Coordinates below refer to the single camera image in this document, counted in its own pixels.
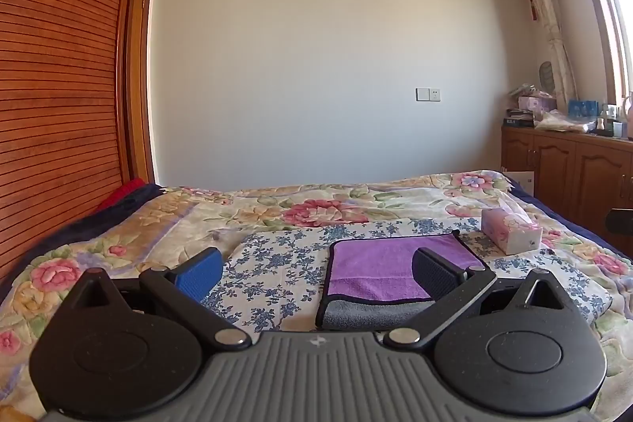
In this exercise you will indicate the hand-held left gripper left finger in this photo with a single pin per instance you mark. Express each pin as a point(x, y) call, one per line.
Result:
point(200, 274)

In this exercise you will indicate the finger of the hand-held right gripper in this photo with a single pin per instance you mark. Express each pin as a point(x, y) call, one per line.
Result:
point(620, 222)

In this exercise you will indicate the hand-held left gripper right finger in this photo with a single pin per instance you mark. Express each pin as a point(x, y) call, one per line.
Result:
point(435, 274)

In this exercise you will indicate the purple and grey towel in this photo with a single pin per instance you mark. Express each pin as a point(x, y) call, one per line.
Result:
point(371, 266)

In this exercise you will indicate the wooden cabinet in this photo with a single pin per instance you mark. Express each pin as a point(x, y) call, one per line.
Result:
point(568, 170)

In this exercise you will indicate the blue floral white cloth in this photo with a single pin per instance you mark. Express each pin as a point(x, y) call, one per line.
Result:
point(277, 264)

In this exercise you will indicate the pink floral tissue box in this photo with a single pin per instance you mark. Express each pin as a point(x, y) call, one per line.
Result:
point(512, 231)

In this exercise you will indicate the pink bottle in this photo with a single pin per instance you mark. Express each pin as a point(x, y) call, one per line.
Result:
point(629, 118)

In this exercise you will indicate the white box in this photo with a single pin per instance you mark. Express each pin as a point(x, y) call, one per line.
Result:
point(519, 179)

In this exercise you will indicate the red cloth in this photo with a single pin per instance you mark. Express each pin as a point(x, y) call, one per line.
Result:
point(123, 192)

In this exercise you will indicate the dark blue blanket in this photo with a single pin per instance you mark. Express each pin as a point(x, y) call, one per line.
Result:
point(99, 222)

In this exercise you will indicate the clear plastic bag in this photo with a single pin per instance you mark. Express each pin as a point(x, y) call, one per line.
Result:
point(561, 121)

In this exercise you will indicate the blue box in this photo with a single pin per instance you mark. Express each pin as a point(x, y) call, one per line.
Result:
point(583, 108)

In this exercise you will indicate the floral bedspread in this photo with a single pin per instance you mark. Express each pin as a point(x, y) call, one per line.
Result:
point(306, 207)

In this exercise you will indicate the stack of books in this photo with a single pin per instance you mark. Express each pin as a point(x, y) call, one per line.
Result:
point(518, 118)

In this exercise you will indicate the grey hand fan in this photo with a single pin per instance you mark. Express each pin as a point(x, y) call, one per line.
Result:
point(545, 75)

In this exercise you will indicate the cream patterned curtain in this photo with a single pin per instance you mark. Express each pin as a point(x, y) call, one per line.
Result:
point(549, 2)

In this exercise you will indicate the slatted wooden wardrobe door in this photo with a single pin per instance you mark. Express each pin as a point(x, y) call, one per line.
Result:
point(59, 81)

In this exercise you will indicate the white wall socket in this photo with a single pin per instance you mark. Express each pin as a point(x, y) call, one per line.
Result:
point(428, 94)

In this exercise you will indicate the wooden door frame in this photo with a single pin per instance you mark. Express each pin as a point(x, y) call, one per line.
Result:
point(141, 76)

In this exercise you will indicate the wooden window frame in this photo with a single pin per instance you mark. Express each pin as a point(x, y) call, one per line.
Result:
point(601, 6)

